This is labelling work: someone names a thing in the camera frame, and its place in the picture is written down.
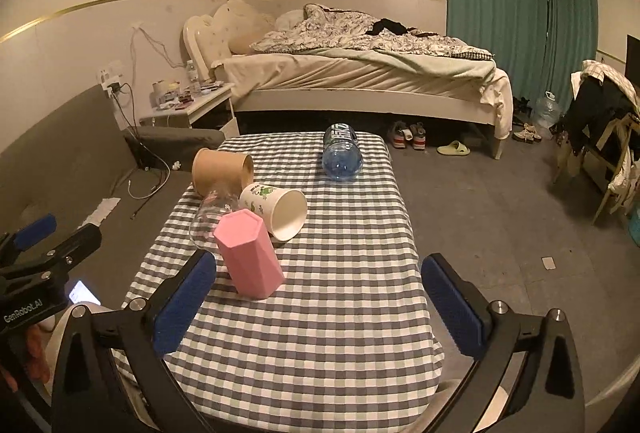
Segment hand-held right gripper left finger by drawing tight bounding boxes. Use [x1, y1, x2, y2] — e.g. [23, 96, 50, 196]
[50, 249, 236, 433]

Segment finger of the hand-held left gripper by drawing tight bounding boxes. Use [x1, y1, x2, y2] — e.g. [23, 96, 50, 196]
[0, 223, 103, 285]
[0, 213, 57, 265]

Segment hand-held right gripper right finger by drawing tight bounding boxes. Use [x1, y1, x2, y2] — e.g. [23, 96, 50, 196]
[421, 253, 586, 433]

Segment pink hexagonal cup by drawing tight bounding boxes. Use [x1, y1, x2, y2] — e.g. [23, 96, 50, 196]
[214, 208, 286, 300]

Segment clear glass cup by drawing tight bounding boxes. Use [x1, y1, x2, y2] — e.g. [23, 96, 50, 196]
[189, 188, 241, 257]

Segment white printed paper cup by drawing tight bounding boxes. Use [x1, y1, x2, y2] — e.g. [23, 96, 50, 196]
[239, 182, 308, 242]

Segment brown paper cup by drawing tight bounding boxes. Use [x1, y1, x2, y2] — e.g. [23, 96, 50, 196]
[191, 148, 255, 198]

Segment white paper sheet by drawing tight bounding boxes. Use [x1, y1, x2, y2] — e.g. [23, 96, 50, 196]
[82, 197, 122, 227]

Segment smartphone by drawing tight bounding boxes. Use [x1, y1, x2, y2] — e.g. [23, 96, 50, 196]
[67, 280, 102, 307]

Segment grey checkered tablecloth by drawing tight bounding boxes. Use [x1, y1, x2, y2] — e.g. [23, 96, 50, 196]
[114, 131, 446, 420]

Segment green slipper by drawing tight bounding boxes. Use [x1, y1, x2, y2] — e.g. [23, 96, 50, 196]
[437, 140, 472, 156]

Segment white power strip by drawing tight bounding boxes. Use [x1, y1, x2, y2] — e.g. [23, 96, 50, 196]
[97, 67, 124, 96]

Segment white shoes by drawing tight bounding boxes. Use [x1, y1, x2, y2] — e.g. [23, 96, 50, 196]
[511, 123, 544, 144]

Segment white nightstand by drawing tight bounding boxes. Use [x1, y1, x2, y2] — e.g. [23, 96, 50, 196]
[139, 82, 241, 140]

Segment blue bin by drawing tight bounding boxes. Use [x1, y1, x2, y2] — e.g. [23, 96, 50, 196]
[627, 205, 640, 249]

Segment wooden chair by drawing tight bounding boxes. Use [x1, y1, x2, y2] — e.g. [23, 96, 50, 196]
[552, 112, 640, 226]

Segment large water jug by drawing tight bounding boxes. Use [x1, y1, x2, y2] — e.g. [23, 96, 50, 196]
[531, 90, 560, 128]

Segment white bed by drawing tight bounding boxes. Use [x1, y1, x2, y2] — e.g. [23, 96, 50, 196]
[182, 3, 515, 161]

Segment pile of clothes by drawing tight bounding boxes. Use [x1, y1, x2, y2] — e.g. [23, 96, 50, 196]
[562, 59, 640, 154]

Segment beige pillow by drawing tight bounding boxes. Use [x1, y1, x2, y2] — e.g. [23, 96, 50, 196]
[212, 0, 276, 54]

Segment black garment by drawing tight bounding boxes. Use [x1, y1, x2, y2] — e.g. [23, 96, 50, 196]
[365, 19, 446, 38]

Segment patterned quilt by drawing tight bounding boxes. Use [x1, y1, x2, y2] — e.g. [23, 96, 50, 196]
[250, 4, 496, 62]

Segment white pillow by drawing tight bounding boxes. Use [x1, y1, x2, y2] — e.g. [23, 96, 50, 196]
[274, 9, 307, 32]

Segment black screen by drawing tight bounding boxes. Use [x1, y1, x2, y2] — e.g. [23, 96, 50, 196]
[625, 35, 640, 82]

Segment black cable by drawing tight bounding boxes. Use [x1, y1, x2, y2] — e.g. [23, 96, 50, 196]
[112, 83, 172, 200]

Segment white cable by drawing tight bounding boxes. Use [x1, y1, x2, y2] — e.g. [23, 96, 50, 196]
[131, 24, 184, 82]

